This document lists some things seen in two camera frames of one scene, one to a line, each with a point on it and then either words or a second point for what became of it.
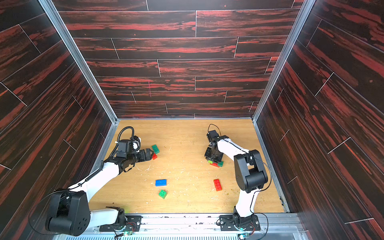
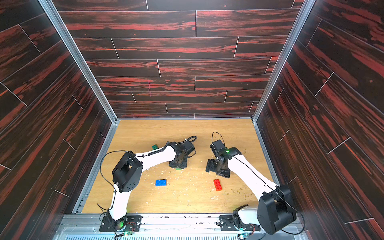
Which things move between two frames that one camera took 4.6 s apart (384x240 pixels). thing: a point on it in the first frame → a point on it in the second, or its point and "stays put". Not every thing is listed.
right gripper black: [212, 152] → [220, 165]
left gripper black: [143, 158] → [173, 165]
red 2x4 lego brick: [218, 185] stays put
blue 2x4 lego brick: [161, 182] stays put
